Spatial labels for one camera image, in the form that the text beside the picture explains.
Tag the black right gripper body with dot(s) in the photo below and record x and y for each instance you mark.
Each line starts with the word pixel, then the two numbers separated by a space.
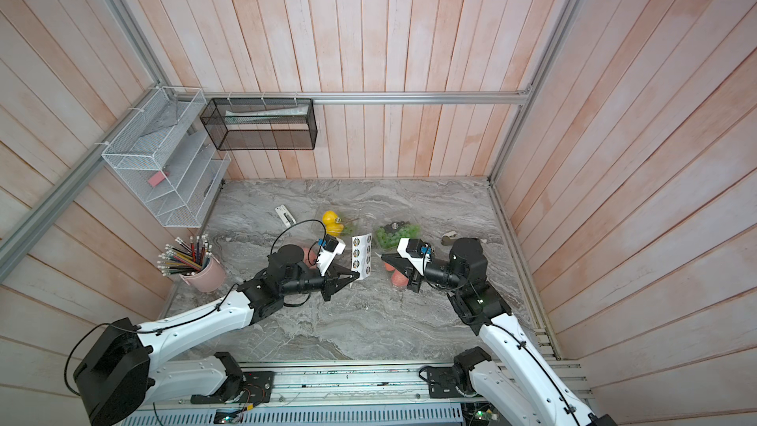
pixel 417 280

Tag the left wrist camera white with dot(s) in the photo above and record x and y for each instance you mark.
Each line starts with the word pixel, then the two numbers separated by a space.
pixel 329 248

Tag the white wire mesh shelf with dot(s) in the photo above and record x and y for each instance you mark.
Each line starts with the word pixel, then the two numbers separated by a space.
pixel 160 135

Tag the aluminium front rail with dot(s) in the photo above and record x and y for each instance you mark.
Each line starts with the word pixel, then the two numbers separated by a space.
pixel 316 383

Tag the black wire mesh basket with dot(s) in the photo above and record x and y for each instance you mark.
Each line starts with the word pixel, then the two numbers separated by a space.
pixel 236 137

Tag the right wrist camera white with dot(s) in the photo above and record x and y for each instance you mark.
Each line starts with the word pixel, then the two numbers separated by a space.
pixel 416 252

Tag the clear box of small peaches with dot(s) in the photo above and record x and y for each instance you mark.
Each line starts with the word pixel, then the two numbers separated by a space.
pixel 312 256

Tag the pink eraser block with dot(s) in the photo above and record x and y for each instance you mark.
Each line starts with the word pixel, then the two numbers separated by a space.
pixel 157 178

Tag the clear box of grapes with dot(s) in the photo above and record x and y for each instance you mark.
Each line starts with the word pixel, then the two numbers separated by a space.
pixel 389 235

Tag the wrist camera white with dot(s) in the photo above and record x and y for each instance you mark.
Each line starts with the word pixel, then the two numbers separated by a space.
pixel 416 252
pixel 329 248

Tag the colored pencils bundle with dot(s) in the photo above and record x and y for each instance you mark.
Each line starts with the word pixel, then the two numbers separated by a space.
pixel 186 257

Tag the small grey tape dispenser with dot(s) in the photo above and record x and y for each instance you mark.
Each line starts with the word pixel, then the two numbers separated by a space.
pixel 449 238

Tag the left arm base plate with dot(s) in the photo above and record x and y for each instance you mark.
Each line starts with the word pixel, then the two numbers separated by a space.
pixel 247 388

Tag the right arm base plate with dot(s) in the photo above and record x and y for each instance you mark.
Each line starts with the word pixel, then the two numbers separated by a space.
pixel 448 382

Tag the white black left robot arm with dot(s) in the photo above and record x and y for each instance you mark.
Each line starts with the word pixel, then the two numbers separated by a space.
pixel 132 364

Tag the pink pencil cup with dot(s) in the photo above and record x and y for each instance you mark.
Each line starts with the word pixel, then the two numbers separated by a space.
pixel 210 279

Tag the paper in black basket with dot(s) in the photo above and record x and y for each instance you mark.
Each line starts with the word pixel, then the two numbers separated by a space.
pixel 259 116

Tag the clear box of red apples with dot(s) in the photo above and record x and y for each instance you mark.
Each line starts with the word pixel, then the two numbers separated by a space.
pixel 397 279

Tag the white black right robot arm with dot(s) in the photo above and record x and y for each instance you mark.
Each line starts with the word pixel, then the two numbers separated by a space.
pixel 513 376

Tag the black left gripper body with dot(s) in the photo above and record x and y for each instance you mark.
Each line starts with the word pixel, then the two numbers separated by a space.
pixel 323 289

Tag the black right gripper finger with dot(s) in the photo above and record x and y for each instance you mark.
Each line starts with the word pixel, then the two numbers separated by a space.
pixel 394 259
pixel 393 272

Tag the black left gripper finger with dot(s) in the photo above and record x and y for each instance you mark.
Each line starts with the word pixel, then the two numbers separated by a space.
pixel 332 287
pixel 345 274

